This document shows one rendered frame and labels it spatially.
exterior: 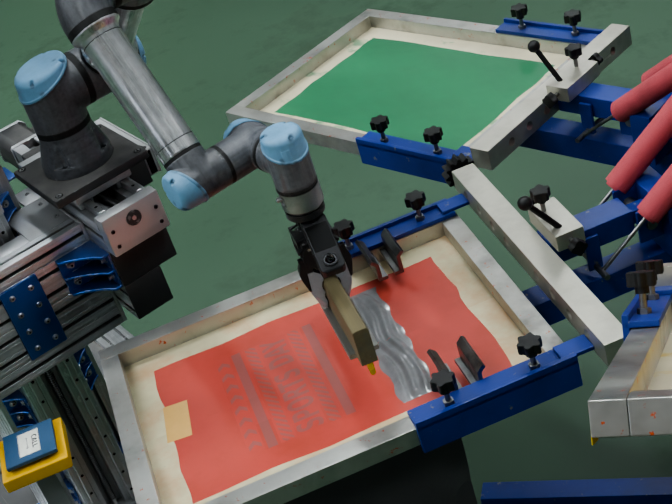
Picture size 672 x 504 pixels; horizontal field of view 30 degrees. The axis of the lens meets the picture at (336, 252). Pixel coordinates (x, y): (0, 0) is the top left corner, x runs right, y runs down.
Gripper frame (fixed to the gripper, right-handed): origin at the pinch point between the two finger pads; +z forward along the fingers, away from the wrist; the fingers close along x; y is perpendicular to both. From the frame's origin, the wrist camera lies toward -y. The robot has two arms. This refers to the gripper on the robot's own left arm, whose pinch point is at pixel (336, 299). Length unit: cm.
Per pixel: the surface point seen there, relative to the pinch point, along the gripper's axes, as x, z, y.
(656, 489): -63, 104, 19
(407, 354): -8.6, 13.0, -6.7
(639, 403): -13, -47, -100
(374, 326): -5.9, 12.7, 4.7
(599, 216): -52, 5, -1
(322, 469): 14.6, 10.0, -29.5
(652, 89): -77, -4, 21
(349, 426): 7.0, 13.4, -18.3
